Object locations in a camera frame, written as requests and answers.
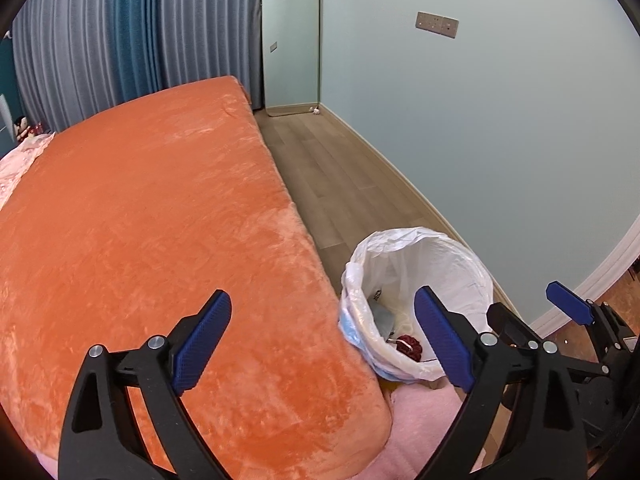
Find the wall socket plate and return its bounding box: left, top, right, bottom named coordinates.
left=415, top=10, right=460, bottom=40

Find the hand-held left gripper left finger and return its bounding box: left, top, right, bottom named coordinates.
left=57, top=289, right=233, bottom=480

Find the dark red knit cloth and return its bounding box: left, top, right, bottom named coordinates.
left=395, top=334, right=424, bottom=361

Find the blue curtain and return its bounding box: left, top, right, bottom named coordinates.
left=105, top=0, right=174, bottom=94

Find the pink fuzzy bed sheet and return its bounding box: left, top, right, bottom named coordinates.
left=384, top=375, right=494, bottom=480

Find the grey curtain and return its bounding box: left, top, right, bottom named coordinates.
left=10, top=0, right=126, bottom=134
left=160, top=0, right=266, bottom=111

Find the small plush toy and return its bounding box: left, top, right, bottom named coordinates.
left=12, top=116, right=41, bottom=142

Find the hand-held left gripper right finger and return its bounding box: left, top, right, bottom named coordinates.
left=413, top=285, right=597, bottom=480

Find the standing mirror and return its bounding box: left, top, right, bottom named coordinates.
left=261, top=0, right=324, bottom=119

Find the trash bin with white liner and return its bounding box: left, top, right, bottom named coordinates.
left=339, top=226, right=496, bottom=384

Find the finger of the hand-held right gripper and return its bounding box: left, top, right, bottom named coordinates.
left=545, top=281, right=632, bottom=357
left=486, top=301, right=544, bottom=345

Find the orange plush blanket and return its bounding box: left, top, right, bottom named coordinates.
left=0, top=76, right=394, bottom=480

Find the pink satin quilt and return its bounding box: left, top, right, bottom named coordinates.
left=0, top=132, right=56, bottom=211

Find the grey sock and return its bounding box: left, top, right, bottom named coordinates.
left=371, top=306, right=396, bottom=337

